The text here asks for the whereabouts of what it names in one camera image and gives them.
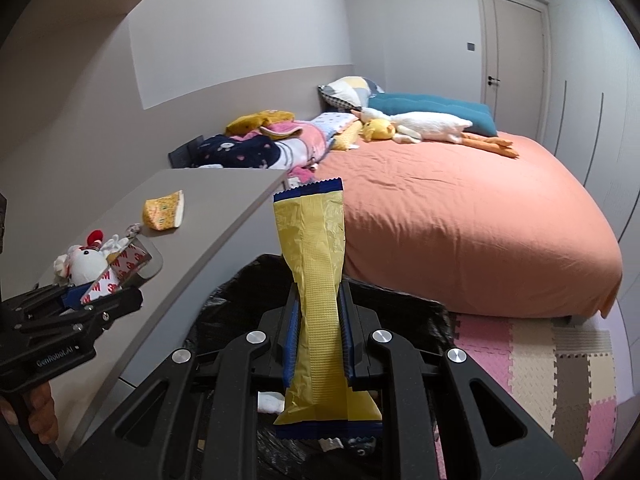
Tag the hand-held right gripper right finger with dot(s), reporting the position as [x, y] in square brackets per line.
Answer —
[347, 332]

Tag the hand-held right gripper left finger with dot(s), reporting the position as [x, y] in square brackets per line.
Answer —
[290, 332]

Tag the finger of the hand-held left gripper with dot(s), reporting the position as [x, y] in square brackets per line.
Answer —
[100, 312]
[35, 302]

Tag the white red plush chicken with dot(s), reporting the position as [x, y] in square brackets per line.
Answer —
[82, 265]

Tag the yellow snack packet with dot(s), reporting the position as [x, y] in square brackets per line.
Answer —
[315, 285]

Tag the double-sided tape roll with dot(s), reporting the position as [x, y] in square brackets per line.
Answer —
[125, 262]

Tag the black bag-lined trash bin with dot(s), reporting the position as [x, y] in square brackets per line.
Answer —
[235, 290]

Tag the person's left hand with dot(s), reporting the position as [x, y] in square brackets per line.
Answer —
[42, 410]

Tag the grey desk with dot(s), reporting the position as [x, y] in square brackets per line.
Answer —
[210, 220]

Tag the pink printed cloth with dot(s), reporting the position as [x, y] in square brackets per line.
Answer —
[301, 174]

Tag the bed with orange sheet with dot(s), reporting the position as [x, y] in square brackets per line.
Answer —
[450, 210]

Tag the navy patterned garment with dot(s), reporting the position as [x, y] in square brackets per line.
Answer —
[240, 152]

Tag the pink striped blanket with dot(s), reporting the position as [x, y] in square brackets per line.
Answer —
[307, 142]

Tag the yellow long plush pillow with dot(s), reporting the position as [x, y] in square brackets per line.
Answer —
[345, 139]

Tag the pastel foam floor mat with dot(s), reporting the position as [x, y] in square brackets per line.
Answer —
[540, 360]

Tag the yellow duck plush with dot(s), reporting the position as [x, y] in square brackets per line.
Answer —
[378, 130]

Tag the white dotted blanket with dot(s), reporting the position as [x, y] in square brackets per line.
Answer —
[330, 121]

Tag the mustard yellow cloth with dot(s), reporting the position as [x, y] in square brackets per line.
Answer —
[250, 121]

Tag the white goose plush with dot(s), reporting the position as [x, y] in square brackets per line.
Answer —
[430, 125]

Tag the patchwork patterned pillow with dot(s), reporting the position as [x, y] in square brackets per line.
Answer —
[350, 91]

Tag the teal pillow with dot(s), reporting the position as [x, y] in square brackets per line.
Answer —
[440, 107]

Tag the grey door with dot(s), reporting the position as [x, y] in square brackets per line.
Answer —
[515, 60]

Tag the grey wardrobe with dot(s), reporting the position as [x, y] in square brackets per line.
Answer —
[585, 110]

